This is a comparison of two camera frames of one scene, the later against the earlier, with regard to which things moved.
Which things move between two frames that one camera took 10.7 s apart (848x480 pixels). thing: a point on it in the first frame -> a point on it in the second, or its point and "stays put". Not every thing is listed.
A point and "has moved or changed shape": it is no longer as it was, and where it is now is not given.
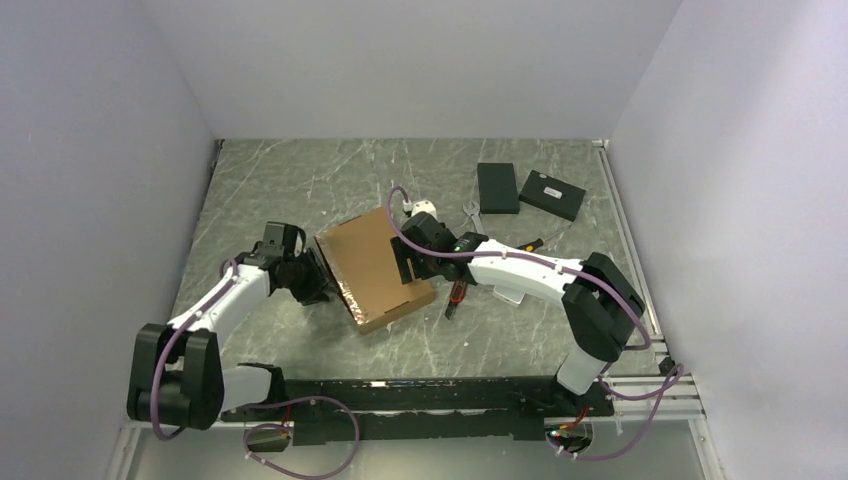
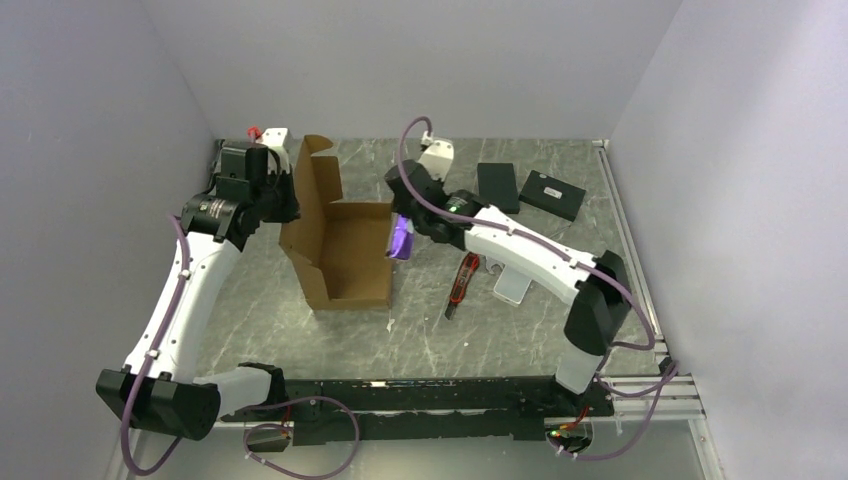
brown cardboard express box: (361, 257) has moved or changed shape
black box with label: (552, 195) stays put
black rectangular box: (498, 191) stays put
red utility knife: (457, 294) stays put
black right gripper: (401, 411) stays put
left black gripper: (320, 281) -> (290, 210)
